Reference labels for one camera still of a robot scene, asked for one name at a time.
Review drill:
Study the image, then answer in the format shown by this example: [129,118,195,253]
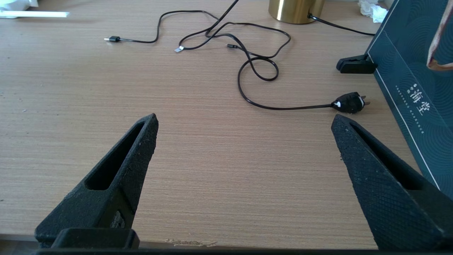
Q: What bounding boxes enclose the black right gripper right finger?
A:
[332,114,453,250]

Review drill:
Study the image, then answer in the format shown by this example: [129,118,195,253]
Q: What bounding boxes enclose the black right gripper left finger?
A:
[35,113,159,248]

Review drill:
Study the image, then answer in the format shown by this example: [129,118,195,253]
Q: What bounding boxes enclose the white wifi router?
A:
[0,0,69,19]

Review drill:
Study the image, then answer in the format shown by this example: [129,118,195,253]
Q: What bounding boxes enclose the dark framed panel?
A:
[336,0,453,200]

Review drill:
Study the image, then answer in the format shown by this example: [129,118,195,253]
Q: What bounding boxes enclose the crumpled white tissue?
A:
[357,0,389,23]

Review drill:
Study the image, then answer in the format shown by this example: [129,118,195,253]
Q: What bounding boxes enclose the brass desk lamp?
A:
[268,0,325,24]

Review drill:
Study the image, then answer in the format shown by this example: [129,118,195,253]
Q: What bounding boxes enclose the black lamp power cable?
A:
[205,0,375,114]

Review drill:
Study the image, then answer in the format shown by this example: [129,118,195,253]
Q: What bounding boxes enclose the brown curved strap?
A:
[426,0,453,71]

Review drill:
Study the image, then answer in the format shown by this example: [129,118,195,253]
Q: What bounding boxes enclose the thin dark wire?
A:
[104,10,291,59]

